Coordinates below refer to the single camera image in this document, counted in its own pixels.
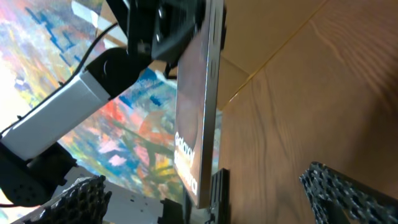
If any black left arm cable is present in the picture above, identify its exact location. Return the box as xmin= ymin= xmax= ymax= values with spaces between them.
xmin=0 ymin=21 xmax=119 ymax=138

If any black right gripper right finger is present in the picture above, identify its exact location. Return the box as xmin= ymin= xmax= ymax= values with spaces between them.
xmin=300 ymin=162 xmax=397 ymax=223

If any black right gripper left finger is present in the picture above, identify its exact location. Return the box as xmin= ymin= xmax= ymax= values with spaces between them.
xmin=12 ymin=175 xmax=112 ymax=224

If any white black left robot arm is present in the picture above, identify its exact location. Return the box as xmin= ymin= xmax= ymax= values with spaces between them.
xmin=1 ymin=0 xmax=207 ymax=207

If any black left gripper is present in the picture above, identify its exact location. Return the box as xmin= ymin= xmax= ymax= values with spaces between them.
xmin=106 ymin=0 xmax=206 ymax=62

